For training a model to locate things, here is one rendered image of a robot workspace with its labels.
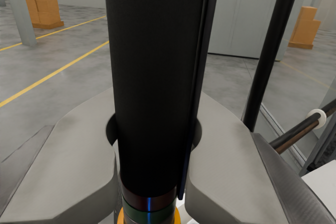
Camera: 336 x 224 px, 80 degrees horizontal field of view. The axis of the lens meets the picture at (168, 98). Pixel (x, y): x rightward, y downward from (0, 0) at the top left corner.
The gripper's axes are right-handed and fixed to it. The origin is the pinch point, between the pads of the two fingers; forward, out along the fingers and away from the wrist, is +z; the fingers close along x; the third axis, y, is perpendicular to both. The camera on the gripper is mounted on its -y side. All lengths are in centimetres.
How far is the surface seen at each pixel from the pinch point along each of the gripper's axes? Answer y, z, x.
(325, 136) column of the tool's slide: 35, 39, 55
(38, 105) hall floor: 165, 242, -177
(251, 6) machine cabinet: 39, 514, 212
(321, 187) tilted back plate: 34, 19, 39
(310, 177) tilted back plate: 35, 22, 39
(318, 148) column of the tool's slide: 41, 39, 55
